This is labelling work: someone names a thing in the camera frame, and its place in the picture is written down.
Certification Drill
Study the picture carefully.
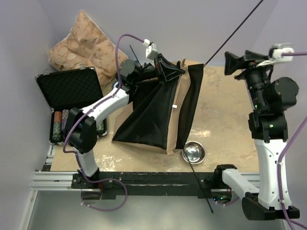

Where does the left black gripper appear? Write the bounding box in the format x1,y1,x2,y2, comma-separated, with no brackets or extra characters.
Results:
133,54,185,85

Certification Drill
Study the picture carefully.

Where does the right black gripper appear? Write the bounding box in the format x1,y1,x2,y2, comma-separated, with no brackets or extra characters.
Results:
225,49,277,110

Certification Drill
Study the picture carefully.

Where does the beige patterned pet cushion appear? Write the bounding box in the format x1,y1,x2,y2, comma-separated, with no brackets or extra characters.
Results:
48,11,117,89

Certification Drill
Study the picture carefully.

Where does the black poker chip case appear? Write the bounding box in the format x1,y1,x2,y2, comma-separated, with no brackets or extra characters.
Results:
35,67,103,145

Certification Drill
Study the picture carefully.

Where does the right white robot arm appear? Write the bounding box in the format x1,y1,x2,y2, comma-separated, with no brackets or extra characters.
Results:
213,51,300,220

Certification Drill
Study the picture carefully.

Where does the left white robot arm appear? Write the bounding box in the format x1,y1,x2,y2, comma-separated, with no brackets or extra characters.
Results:
64,54,190,188

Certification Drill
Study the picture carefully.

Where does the teal pet bowl stand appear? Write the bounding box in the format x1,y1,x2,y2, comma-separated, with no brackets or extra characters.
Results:
129,45,143,70

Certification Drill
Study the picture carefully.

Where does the steel pet bowl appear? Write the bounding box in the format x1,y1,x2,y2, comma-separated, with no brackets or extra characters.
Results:
181,141,205,164

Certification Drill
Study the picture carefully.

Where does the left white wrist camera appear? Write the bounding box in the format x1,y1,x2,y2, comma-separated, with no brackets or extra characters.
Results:
143,39,158,60

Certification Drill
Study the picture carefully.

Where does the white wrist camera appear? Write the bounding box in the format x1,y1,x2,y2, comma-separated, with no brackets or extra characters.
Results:
143,39,158,60
269,43,294,58

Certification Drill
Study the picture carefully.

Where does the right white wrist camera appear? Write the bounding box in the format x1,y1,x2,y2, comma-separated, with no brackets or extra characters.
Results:
269,43,294,58

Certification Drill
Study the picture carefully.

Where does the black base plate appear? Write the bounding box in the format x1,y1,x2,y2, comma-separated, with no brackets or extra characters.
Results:
71,172,231,199

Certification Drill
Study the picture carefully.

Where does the aluminium frame rail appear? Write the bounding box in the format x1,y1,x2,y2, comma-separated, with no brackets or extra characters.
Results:
17,145,260,230

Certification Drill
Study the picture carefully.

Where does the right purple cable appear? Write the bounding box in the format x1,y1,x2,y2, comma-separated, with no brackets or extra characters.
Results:
278,51,307,230

